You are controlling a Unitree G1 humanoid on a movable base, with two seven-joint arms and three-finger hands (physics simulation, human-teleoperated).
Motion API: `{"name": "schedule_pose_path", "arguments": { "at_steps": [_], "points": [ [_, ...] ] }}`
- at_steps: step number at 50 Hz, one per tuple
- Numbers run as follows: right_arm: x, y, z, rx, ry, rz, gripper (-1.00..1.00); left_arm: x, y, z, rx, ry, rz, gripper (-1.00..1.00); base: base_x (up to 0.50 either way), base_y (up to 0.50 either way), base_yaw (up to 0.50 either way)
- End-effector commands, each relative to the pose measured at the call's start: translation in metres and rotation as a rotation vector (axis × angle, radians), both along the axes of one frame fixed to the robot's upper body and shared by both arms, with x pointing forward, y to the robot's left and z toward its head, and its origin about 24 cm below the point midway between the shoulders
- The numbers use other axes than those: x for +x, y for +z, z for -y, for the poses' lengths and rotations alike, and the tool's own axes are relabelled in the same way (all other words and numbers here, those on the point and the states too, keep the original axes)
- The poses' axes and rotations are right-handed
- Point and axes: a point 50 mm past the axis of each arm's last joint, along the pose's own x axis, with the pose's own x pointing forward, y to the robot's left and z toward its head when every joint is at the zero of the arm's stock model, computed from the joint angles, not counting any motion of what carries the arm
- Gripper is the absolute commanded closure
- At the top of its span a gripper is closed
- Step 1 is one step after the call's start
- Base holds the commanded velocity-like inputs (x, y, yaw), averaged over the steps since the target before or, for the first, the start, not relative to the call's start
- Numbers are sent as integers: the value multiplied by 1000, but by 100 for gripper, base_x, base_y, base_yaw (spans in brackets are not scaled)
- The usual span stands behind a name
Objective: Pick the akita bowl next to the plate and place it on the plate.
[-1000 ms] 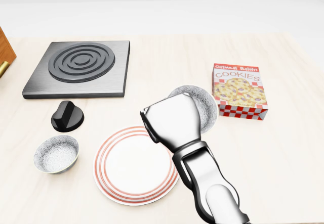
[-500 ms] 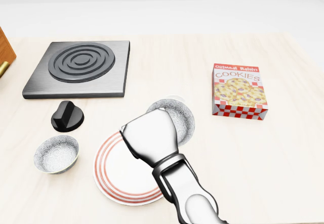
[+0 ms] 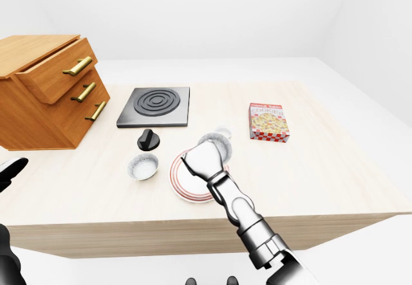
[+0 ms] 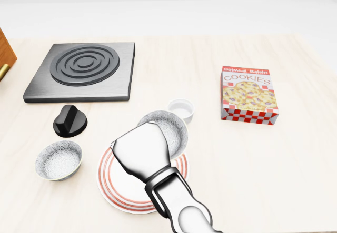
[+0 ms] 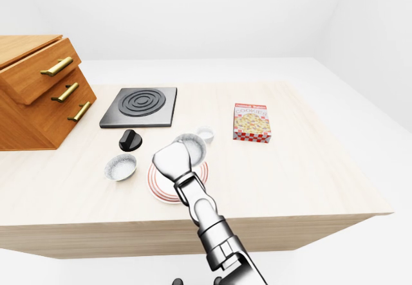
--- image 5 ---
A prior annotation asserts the round black knob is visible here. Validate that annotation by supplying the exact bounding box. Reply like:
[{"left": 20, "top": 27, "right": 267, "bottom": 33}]
[{"left": 118, "top": 129, "right": 144, "bottom": 152}]

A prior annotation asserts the large wooden drawer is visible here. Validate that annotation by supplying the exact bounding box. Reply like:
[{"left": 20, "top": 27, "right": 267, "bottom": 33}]
[{"left": 0, "top": 37, "right": 82, "bottom": 106}]

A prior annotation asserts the printed cookie box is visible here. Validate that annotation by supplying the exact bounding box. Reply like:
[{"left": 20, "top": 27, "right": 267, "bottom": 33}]
[{"left": 232, "top": 102, "right": 272, "bottom": 145}]

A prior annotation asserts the small white ramekin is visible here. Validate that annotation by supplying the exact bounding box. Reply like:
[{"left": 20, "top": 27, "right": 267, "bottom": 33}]
[{"left": 196, "top": 125, "right": 216, "bottom": 145}]

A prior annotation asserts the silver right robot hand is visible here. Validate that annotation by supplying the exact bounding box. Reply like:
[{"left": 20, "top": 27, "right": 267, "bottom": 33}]
[{"left": 151, "top": 141, "right": 194, "bottom": 185}]

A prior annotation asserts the brass drawer handle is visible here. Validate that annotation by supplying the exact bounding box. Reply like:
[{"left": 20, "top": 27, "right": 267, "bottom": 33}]
[
  {"left": 50, "top": 82, "right": 80, "bottom": 104},
  {"left": 40, "top": 56, "right": 74, "bottom": 78},
  {"left": 67, "top": 101, "right": 93, "bottom": 123}
]

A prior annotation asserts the patterned bowl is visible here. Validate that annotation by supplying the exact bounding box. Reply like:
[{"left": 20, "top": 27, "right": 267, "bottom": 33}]
[
  {"left": 173, "top": 133, "right": 208, "bottom": 167},
  {"left": 104, "top": 153, "right": 138, "bottom": 182}
]

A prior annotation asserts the wooden cabinet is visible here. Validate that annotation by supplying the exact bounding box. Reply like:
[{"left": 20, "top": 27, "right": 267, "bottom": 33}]
[{"left": 0, "top": 34, "right": 97, "bottom": 152}]

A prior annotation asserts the flat dark stove plate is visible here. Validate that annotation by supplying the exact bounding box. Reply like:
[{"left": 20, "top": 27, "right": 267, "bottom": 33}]
[{"left": 98, "top": 87, "right": 178, "bottom": 129}]

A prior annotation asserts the plate with red rings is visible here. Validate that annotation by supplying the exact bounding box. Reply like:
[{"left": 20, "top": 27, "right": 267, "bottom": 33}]
[{"left": 146, "top": 159, "right": 210, "bottom": 205}]

